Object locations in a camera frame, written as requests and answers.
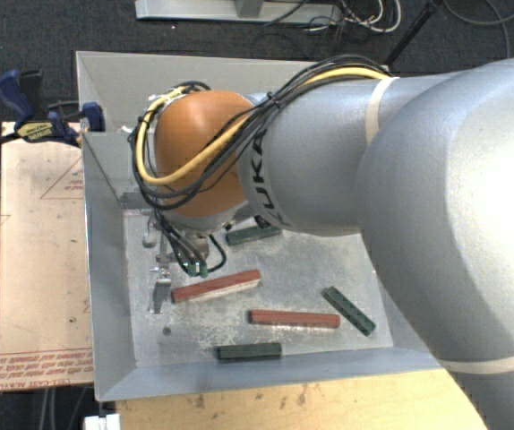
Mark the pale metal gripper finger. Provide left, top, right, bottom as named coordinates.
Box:
left=141, top=216, right=160, bottom=249
left=148, top=267, right=173, bottom=316

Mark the red-brown flat block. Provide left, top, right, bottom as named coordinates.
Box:
left=247, top=308, right=342, bottom=330
left=169, top=269, right=263, bottom=305

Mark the grey metal bin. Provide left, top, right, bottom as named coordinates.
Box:
left=75, top=50, right=442, bottom=403

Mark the dark green flat block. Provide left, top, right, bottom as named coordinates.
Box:
left=225, top=223, right=284, bottom=247
left=215, top=341, right=284, bottom=363
left=321, top=285, right=378, bottom=338

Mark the brown cardboard board, red print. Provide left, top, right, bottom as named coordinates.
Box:
left=0, top=121, right=95, bottom=393

